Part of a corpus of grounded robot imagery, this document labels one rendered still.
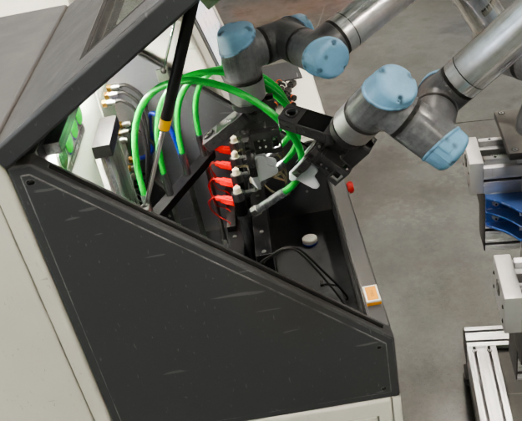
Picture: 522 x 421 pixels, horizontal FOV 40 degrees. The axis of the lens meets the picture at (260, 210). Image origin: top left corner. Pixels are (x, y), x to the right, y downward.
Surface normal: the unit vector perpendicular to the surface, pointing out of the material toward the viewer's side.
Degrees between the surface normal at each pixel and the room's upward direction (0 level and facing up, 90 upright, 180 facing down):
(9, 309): 90
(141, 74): 90
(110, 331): 90
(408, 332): 0
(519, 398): 0
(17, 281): 90
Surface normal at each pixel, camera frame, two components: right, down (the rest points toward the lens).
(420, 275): -0.17, -0.83
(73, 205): 0.06, 0.54
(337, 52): 0.47, 0.41
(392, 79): 0.37, -0.37
